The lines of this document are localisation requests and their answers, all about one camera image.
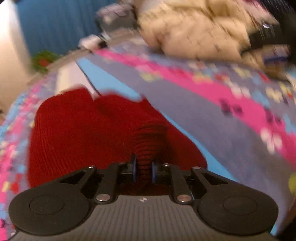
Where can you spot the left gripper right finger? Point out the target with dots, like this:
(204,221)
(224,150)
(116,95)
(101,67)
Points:
(224,205)

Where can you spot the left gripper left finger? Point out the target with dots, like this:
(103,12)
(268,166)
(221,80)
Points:
(63,204)

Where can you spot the red knit sweater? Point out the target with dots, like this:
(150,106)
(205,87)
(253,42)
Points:
(73,130)

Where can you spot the white clothes pile on sill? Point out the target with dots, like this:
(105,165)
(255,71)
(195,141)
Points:
(92,42)

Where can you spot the cream star-print duvet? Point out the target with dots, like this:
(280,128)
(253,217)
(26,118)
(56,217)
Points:
(208,30)

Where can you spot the floral striped bed sheet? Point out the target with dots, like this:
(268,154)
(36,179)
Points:
(242,121)

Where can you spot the potted green plant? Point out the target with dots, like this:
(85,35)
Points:
(42,60)

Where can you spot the clear plastic storage bin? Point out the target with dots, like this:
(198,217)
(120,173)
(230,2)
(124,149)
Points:
(116,16)

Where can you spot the blue curtain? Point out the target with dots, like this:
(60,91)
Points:
(57,26)

